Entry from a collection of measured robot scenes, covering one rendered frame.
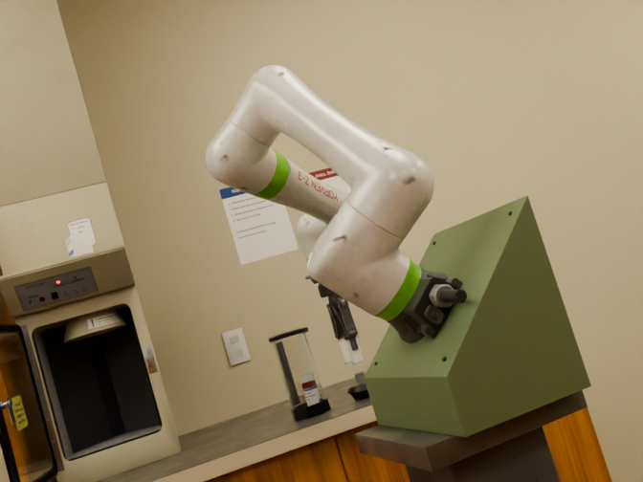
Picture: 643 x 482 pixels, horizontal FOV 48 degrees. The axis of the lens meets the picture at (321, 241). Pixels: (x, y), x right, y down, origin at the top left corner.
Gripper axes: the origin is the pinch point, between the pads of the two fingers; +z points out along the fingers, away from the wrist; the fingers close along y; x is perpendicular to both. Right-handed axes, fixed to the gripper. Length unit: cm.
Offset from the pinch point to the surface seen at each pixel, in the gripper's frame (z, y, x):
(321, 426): 13.1, 16.6, -16.8
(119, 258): -41, -4, -52
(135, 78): -109, -57, -32
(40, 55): -104, -14, -58
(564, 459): 42, 14, 43
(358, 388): 9.1, 3.7, -2.0
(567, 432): 36, 14, 47
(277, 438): 12.6, 16.5, -27.5
